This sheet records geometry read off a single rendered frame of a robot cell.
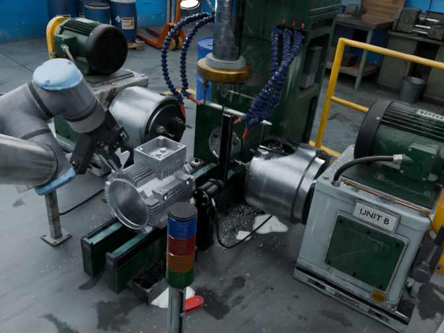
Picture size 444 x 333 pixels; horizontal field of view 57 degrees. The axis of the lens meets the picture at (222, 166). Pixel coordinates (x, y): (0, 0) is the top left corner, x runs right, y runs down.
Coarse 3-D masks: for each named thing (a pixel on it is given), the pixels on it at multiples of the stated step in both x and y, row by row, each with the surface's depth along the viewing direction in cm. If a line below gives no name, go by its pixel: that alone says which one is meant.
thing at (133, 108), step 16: (128, 96) 150; (144, 96) 148; (160, 96) 148; (112, 112) 150; (128, 112) 146; (144, 112) 144; (160, 112) 146; (176, 112) 155; (128, 128) 146; (144, 128) 143; (160, 128) 146; (176, 128) 158; (128, 144) 151
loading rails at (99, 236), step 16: (208, 160) 159; (208, 176) 156; (224, 192) 149; (224, 208) 151; (112, 224) 122; (96, 240) 115; (112, 240) 120; (128, 240) 127; (144, 240) 116; (160, 240) 123; (96, 256) 117; (112, 256) 109; (128, 256) 112; (144, 256) 119; (160, 256) 126; (96, 272) 119; (112, 272) 111; (128, 272) 115; (112, 288) 115; (128, 288) 116
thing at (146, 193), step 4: (188, 164) 123; (184, 168) 122; (188, 168) 122; (116, 172) 115; (184, 172) 123; (108, 176) 115; (112, 176) 114; (116, 176) 115; (112, 180) 114; (148, 188) 110; (140, 192) 110; (144, 192) 109; (148, 192) 109; (144, 196) 109; (148, 196) 109; (188, 200) 129; (112, 212) 120; (112, 216) 121; (144, 228) 115; (148, 228) 115; (152, 228) 116; (144, 232) 116; (148, 232) 115
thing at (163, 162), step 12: (144, 144) 120; (156, 144) 125; (168, 144) 125; (180, 144) 122; (144, 156) 115; (156, 156) 118; (168, 156) 115; (180, 156) 120; (156, 168) 115; (168, 168) 117; (180, 168) 123
